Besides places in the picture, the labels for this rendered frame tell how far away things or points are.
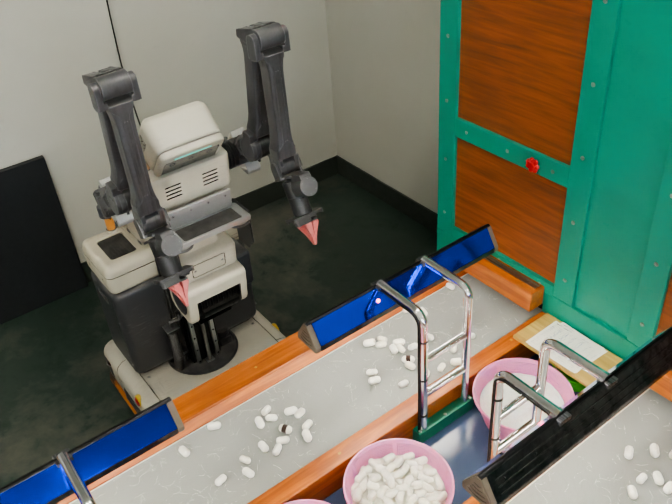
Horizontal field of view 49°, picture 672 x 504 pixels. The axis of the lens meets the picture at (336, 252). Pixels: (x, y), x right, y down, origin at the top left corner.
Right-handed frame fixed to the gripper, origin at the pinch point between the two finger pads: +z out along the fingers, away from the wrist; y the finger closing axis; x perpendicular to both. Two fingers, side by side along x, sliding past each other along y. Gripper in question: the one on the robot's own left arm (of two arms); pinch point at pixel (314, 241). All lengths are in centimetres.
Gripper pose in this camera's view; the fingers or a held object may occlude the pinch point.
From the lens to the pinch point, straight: 218.7
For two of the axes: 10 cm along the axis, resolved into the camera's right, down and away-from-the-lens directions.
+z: 3.4, 9.2, 2.1
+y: 7.9, -4.0, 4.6
